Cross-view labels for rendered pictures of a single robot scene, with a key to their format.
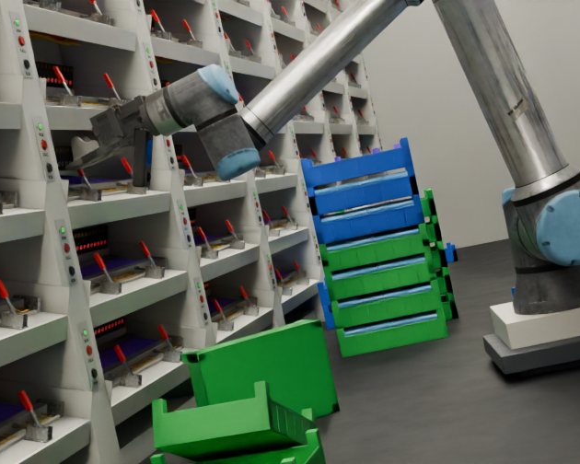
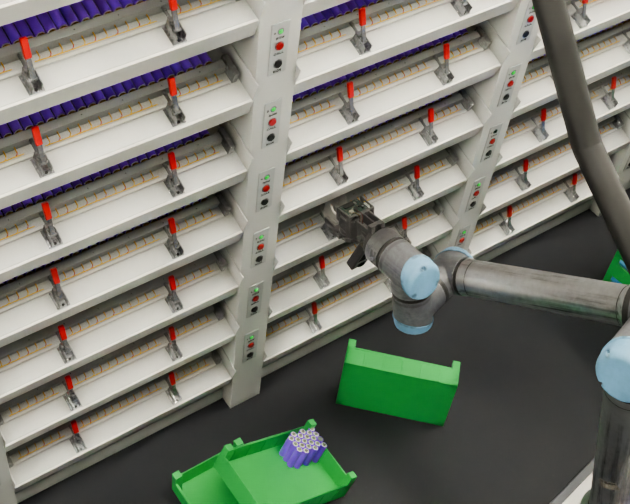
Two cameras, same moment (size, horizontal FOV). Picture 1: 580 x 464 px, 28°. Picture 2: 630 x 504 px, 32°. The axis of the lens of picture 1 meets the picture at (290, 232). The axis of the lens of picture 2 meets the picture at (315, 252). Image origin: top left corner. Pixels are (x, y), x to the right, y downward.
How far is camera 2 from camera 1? 2.34 m
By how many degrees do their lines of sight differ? 56
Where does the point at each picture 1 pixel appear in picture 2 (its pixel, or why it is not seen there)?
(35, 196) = (236, 276)
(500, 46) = (621, 452)
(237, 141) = (407, 319)
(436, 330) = not seen: outside the picture
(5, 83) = (238, 213)
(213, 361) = (354, 369)
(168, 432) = (221, 467)
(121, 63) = not seen: hidden behind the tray
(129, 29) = (498, 57)
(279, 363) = (407, 390)
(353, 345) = not seen: hidden behind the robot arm
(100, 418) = (245, 372)
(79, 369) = (233, 357)
